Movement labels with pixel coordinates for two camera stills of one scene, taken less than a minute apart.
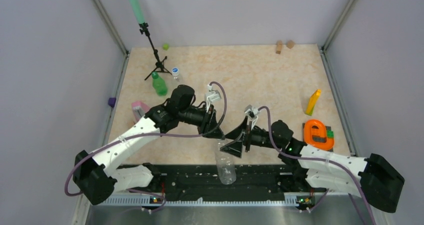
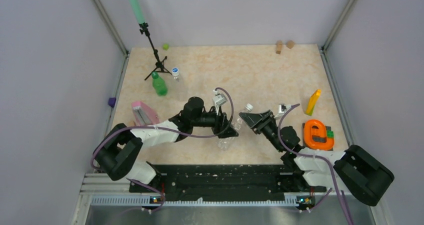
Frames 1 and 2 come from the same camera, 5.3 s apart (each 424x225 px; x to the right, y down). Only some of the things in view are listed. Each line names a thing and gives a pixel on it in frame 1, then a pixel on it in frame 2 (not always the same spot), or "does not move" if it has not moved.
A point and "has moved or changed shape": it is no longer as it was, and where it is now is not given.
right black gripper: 235,147 to 251,119
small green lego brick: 330,134 does not move
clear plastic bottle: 225,164 has moved or changed shape
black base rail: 200,182 does not move
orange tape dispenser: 315,133 does not move
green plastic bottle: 159,84 does not move
